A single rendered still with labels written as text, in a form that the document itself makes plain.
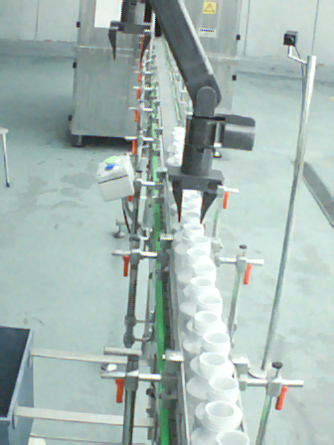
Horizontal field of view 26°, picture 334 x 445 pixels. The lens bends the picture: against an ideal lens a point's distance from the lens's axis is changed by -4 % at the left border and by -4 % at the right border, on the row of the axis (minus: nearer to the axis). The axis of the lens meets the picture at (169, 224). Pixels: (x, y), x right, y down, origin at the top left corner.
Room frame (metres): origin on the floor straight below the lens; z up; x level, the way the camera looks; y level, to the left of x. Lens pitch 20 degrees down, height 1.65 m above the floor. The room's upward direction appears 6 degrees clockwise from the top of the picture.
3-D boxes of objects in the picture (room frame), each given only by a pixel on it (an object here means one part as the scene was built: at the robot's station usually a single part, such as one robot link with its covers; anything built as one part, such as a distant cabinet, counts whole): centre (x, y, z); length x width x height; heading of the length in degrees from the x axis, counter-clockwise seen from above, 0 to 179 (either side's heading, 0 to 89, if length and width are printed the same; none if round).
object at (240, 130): (1.35, -0.08, 1.36); 0.12 x 0.09 x 0.12; 94
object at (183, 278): (1.17, -0.05, 1.08); 0.06 x 0.06 x 0.17
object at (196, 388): (0.82, -0.07, 1.08); 0.06 x 0.06 x 0.17
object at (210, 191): (1.35, -0.04, 1.20); 0.07 x 0.07 x 0.09; 4
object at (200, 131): (1.35, -0.05, 1.33); 0.07 x 0.06 x 0.07; 94
